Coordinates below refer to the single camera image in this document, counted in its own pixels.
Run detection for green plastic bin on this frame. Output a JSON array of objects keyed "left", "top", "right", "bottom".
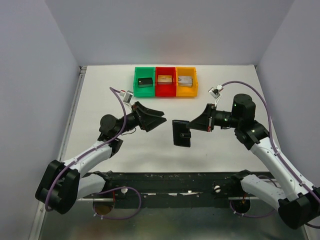
[{"left": 133, "top": 67, "right": 156, "bottom": 98}]

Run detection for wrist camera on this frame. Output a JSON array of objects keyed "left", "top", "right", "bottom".
[
  {"left": 208, "top": 85, "right": 224, "bottom": 106},
  {"left": 119, "top": 90, "right": 134, "bottom": 104}
]

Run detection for black leather card holder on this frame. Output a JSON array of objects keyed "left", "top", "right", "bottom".
[{"left": 172, "top": 119, "right": 191, "bottom": 148}]

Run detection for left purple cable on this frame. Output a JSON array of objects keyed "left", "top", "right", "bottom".
[{"left": 44, "top": 86, "right": 142, "bottom": 221}]

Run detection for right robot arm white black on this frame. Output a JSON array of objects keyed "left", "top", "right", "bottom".
[{"left": 187, "top": 93, "right": 320, "bottom": 230}]

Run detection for red plastic bin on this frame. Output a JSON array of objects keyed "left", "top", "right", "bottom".
[{"left": 155, "top": 66, "right": 177, "bottom": 98}]

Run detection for gold card in red bin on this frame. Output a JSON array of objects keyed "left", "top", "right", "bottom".
[{"left": 157, "top": 75, "right": 173, "bottom": 85}]

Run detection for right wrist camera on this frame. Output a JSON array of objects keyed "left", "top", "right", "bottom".
[{"left": 208, "top": 85, "right": 224, "bottom": 106}]

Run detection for aluminium rail left side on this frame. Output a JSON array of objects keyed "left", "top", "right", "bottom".
[{"left": 56, "top": 65, "right": 88, "bottom": 162}]

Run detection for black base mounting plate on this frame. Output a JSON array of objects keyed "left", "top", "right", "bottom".
[{"left": 51, "top": 171, "right": 292, "bottom": 210}]

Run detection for black card in green bin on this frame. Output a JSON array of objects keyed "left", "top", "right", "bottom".
[{"left": 137, "top": 77, "right": 153, "bottom": 88}]

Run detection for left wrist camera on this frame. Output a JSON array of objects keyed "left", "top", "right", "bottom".
[{"left": 119, "top": 90, "right": 134, "bottom": 104}]

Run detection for silver cards in yellow bin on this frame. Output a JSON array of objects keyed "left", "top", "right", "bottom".
[{"left": 177, "top": 75, "right": 193, "bottom": 87}]

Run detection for aluminium rail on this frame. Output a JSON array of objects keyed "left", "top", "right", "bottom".
[
  {"left": 56, "top": 65, "right": 88, "bottom": 162},
  {"left": 39, "top": 177, "right": 305, "bottom": 201}
]

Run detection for aluminium rail front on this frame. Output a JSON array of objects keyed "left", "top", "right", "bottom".
[{"left": 39, "top": 177, "right": 305, "bottom": 201}]

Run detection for yellow plastic bin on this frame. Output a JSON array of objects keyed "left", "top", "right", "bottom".
[{"left": 176, "top": 66, "right": 198, "bottom": 98}]

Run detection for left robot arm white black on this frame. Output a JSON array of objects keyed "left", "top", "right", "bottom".
[{"left": 35, "top": 101, "right": 166, "bottom": 215}]

